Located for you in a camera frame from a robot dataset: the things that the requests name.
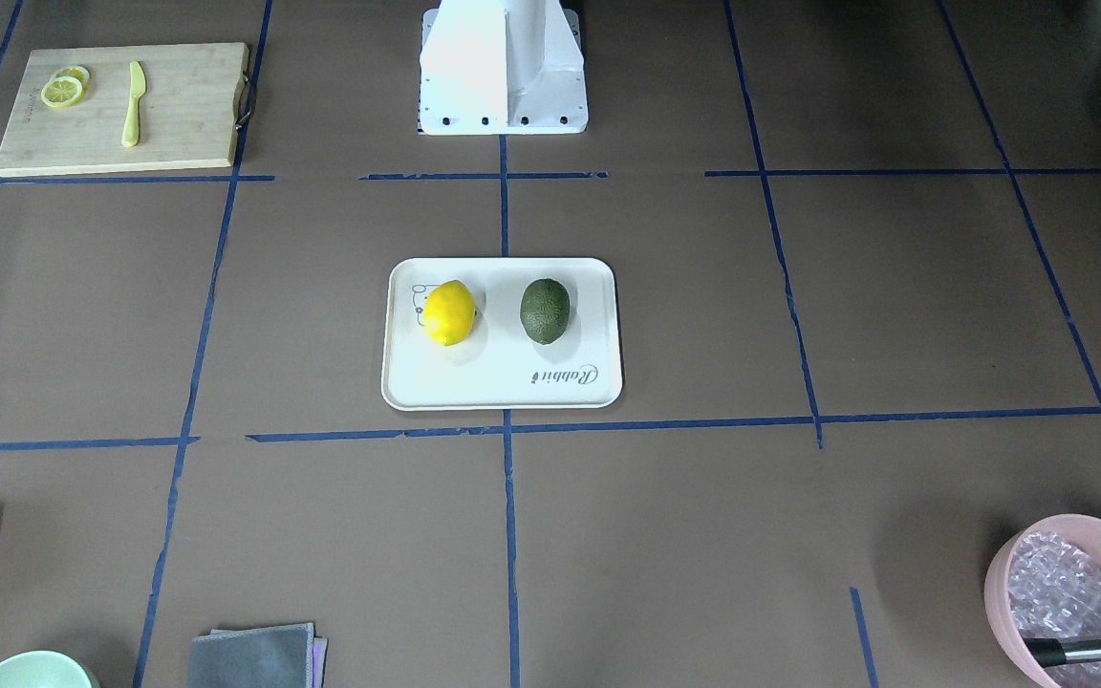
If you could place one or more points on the mint green bowl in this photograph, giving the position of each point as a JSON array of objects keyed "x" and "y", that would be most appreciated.
[{"x": 45, "y": 669}]

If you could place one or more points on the lemon slice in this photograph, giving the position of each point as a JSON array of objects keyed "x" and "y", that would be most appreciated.
[
  {"x": 77, "y": 72},
  {"x": 61, "y": 91}
]

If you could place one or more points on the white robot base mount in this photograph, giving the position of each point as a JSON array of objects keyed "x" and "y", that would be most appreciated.
[{"x": 492, "y": 68}]

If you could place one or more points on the cream rabbit print tray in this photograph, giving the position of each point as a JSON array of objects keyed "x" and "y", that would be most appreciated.
[{"x": 498, "y": 366}]

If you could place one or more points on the pink bowl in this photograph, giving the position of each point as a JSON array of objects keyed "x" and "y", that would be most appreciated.
[{"x": 1004, "y": 612}]

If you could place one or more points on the lemon slice back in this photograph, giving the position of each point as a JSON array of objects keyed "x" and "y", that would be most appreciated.
[{"x": 77, "y": 72}]

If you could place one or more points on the black and silver tongs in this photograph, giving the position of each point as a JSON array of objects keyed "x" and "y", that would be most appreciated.
[{"x": 1051, "y": 652}]

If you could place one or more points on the bamboo cutting board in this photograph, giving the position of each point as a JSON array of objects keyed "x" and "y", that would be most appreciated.
[{"x": 188, "y": 115}]

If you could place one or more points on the lemon slice front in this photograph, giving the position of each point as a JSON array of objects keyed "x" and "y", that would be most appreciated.
[{"x": 61, "y": 91}]

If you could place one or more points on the yellow lemon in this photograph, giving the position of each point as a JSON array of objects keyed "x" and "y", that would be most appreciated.
[{"x": 448, "y": 314}]

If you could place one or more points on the green lime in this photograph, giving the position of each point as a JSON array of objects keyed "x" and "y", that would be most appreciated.
[{"x": 545, "y": 310}]

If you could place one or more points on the grey folded cloth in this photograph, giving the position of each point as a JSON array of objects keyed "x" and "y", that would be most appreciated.
[{"x": 290, "y": 655}]

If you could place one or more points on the clear bubble wrap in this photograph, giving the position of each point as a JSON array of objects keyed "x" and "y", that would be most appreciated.
[{"x": 1067, "y": 592}]

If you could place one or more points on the yellow plastic knife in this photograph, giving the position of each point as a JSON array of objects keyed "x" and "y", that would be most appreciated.
[{"x": 131, "y": 130}]

